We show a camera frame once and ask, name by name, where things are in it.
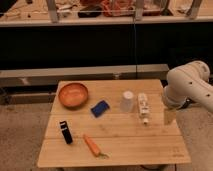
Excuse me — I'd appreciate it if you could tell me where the orange wooden bowl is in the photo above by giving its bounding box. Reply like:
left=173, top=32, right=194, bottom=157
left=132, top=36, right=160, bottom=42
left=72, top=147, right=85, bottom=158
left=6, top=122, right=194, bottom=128
left=58, top=83, right=88, bottom=108

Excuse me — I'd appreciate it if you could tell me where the orange pepper with green stem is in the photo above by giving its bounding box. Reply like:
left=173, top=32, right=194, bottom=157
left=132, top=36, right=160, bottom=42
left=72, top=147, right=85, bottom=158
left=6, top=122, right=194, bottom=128
left=83, top=135, right=108, bottom=158

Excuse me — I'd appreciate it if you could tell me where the blue hanging cable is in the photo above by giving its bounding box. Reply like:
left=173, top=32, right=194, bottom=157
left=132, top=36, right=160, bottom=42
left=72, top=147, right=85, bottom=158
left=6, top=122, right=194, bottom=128
left=133, top=16, right=139, bottom=80

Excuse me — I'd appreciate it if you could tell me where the white squeeze tube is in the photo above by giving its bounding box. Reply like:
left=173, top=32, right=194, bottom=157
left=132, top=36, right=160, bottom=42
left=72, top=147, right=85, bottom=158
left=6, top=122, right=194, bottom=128
left=138, top=93, right=149, bottom=125

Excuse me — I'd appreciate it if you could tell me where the black object on shelf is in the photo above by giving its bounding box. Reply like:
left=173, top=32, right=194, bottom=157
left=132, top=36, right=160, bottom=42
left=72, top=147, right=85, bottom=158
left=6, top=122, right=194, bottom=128
left=78, top=5, right=102, bottom=18

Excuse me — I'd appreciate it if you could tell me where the blue sponge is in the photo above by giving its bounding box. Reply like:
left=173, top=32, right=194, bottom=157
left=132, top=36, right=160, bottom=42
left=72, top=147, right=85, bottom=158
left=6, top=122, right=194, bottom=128
left=91, top=100, right=110, bottom=117

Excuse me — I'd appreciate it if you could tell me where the red cloth on shelf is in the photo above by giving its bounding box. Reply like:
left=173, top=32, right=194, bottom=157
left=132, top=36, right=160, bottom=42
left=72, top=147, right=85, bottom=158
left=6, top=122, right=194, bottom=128
left=101, top=0, right=135, bottom=17

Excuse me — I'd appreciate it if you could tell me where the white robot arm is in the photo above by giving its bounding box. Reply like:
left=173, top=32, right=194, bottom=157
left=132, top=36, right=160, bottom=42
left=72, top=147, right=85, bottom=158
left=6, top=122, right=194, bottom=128
left=162, top=61, right=213, bottom=125

